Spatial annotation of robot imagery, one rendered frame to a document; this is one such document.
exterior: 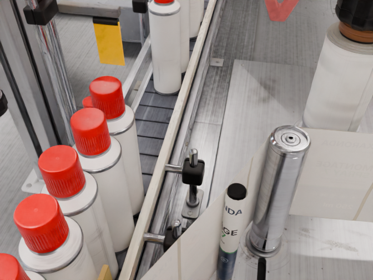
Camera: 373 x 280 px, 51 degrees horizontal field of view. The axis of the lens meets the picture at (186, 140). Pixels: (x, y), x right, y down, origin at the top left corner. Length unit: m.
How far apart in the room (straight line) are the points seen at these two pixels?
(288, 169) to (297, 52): 0.61
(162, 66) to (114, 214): 0.32
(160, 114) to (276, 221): 0.31
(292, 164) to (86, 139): 0.19
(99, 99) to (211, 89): 0.44
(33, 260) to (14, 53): 0.26
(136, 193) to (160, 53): 0.26
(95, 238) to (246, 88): 0.44
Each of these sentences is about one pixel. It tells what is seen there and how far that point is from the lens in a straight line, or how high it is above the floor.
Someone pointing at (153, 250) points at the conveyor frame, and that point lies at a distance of 0.51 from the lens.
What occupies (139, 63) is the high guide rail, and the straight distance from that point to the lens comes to 0.66.
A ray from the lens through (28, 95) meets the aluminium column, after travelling 0.54.
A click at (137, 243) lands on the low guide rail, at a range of 0.48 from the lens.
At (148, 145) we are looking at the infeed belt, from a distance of 0.62.
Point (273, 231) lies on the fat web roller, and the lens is 0.47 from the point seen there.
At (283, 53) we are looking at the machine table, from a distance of 0.95.
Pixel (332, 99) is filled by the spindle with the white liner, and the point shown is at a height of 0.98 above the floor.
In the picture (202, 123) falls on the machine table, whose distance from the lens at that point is 0.73.
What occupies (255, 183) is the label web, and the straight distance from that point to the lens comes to 0.41.
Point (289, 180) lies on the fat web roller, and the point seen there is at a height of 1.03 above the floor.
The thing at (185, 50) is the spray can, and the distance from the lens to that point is 0.74.
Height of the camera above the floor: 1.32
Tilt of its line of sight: 45 degrees down
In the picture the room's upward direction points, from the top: straight up
